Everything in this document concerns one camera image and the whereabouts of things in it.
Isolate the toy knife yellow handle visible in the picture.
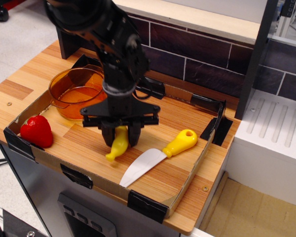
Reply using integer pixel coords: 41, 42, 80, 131
119, 129, 198, 188

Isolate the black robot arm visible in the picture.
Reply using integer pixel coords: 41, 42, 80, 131
44, 0, 160, 146

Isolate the grey toy oven panel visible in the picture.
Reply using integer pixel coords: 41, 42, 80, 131
57, 194, 117, 237

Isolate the cardboard fence with black tape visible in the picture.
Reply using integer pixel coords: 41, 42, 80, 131
3, 54, 234, 224

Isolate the red toy strawberry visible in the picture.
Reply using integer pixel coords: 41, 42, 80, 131
20, 115, 53, 148

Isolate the black caster wheel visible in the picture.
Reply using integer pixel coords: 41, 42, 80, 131
0, 6, 9, 22

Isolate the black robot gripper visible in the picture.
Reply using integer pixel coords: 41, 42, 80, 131
80, 95, 160, 147

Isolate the orange transparent plastic pot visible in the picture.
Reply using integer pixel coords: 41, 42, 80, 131
48, 64, 107, 120

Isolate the yellow toy banana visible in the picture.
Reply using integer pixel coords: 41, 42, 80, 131
106, 126, 129, 162

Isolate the white toy sink drainboard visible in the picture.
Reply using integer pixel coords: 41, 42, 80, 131
226, 90, 296, 205

